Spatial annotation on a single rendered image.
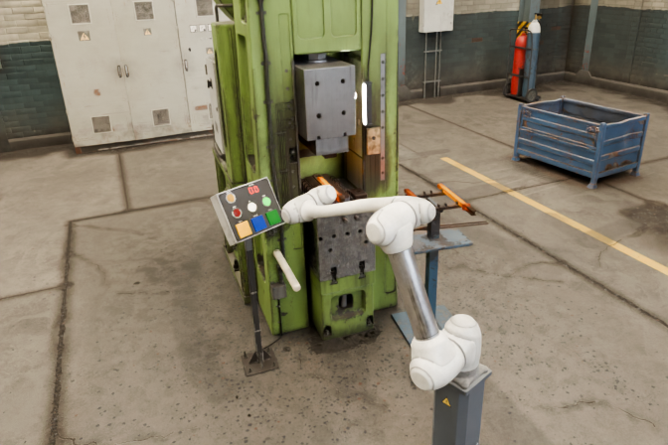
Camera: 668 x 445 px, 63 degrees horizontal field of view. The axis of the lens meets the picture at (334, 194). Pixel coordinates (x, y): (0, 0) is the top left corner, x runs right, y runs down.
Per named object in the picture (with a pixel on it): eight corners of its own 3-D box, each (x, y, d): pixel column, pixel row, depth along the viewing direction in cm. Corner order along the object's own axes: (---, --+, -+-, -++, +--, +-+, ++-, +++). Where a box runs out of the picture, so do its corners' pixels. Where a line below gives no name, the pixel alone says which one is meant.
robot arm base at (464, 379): (494, 366, 243) (495, 356, 240) (465, 390, 229) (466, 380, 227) (460, 348, 255) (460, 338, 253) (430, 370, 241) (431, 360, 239)
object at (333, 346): (394, 345, 352) (394, 343, 352) (308, 368, 334) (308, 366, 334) (369, 312, 386) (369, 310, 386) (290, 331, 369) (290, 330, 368)
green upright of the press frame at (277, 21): (309, 327, 372) (288, -38, 284) (272, 337, 364) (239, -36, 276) (291, 295, 410) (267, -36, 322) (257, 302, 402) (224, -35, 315)
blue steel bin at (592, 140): (640, 175, 615) (652, 112, 588) (592, 189, 581) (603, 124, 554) (555, 148, 713) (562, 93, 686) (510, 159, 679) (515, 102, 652)
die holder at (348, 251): (375, 269, 349) (375, 206, 332) (319, 282, 337) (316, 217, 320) (344, 233, 398) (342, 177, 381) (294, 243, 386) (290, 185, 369)
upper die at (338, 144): (348, 151, 319) (348, 135, 316) (316, 156, 313) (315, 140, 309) (325, 133, 356) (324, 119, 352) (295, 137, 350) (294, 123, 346)
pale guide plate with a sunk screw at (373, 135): (380, 153, 341) (380, 127, 334) (367, 155, 338) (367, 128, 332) (379, 152, 343) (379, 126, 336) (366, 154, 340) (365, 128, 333)
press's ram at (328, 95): (369, 132, 320) (369, 64, 304) (307, 141, 308) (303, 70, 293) (344, 116, 356) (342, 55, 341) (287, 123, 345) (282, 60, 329)
